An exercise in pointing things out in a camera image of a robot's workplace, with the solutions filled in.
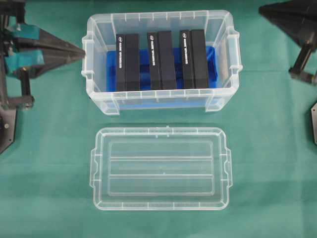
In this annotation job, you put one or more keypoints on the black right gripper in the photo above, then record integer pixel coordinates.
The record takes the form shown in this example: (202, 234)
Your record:
(297, 19)

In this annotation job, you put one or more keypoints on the black teal left gripper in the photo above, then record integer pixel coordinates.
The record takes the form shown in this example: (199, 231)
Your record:
(25, 62)

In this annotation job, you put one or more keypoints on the clear plastic box lid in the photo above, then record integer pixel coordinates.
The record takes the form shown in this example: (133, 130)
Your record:
(160, 168)

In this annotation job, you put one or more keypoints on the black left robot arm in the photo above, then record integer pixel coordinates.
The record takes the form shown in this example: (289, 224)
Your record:
(8, 117)

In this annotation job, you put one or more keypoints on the clear plastic storage box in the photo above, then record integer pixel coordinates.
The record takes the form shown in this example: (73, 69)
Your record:
(220, 33)

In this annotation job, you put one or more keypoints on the black RealSense camera box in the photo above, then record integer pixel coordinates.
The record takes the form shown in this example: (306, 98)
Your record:
(194, 59)
(127, 62)
(161, 60)

